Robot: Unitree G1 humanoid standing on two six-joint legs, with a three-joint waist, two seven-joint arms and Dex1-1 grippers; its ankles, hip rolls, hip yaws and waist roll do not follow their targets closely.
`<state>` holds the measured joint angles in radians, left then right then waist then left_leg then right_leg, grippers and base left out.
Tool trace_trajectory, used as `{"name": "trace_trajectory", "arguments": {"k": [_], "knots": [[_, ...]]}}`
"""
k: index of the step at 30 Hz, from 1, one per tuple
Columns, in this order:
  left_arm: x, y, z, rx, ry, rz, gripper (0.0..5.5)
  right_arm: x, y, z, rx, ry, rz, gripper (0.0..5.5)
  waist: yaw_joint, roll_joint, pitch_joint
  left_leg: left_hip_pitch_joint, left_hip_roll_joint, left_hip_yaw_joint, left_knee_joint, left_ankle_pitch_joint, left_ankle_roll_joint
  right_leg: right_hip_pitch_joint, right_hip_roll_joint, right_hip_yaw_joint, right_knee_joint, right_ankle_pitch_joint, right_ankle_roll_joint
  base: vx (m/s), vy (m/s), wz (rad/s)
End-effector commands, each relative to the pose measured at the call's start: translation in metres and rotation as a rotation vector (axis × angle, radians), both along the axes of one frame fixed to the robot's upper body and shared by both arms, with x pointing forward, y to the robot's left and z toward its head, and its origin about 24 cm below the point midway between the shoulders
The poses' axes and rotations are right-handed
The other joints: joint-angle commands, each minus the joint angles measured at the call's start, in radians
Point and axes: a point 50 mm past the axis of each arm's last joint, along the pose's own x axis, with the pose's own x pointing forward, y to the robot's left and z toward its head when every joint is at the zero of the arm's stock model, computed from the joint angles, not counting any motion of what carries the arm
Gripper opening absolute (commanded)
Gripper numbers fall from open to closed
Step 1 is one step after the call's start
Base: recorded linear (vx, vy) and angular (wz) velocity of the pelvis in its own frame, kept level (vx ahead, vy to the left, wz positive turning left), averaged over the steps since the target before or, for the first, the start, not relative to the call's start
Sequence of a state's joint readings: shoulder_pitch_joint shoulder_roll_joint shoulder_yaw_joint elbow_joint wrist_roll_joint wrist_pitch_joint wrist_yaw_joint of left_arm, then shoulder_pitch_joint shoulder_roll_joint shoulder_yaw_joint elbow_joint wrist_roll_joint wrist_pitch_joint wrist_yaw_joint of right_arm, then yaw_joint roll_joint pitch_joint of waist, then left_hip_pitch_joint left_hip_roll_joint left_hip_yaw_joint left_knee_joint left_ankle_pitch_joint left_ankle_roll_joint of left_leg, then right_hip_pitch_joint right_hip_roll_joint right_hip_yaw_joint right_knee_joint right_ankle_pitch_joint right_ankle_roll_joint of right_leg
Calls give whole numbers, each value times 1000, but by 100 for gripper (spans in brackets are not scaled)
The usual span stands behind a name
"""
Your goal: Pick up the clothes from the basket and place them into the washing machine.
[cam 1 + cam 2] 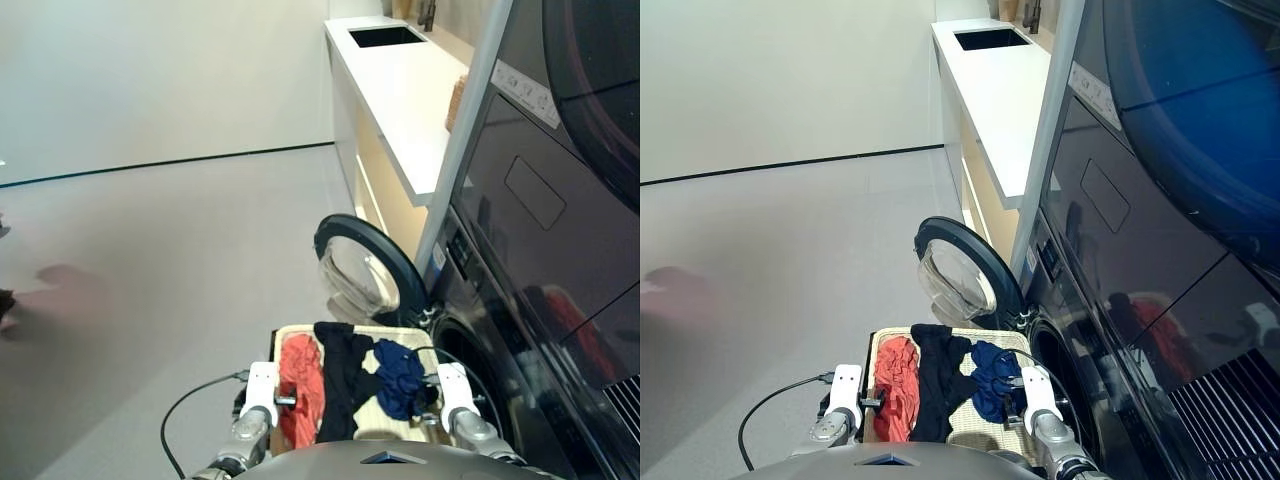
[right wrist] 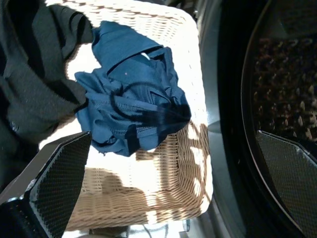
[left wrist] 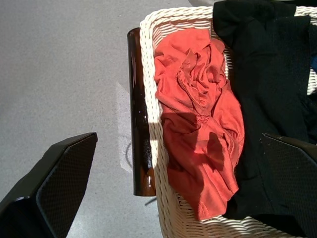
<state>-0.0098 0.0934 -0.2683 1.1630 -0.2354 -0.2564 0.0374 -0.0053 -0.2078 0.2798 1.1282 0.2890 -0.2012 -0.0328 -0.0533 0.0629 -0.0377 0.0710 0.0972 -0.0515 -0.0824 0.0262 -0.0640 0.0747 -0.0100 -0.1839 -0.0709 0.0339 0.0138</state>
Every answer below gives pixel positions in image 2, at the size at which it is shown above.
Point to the pale woven basket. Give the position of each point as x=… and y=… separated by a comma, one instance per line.
x=161, y=173

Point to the black garment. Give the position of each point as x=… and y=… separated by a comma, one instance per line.
x=29, y=74

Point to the blue garment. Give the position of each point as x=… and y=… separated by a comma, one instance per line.
x=128, y=74

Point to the grey washing machine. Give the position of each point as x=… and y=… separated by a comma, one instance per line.
x=215, y=74

